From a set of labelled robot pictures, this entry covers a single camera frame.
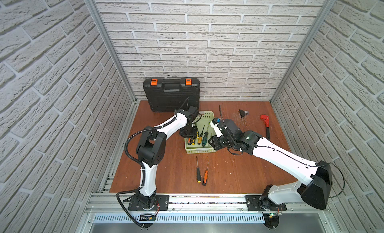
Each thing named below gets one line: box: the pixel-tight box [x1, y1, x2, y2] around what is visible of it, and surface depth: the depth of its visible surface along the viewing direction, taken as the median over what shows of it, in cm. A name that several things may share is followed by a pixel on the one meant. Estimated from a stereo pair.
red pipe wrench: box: [260, 114, 270, 140], surface depth 108 cm
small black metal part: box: [238, 109, 249, 118], surface depth 113 cm
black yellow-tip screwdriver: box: [196, 156, 201, 183], surface depth 83 cm
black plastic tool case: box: [143, 77, 200, 113], surface depth 96 cm
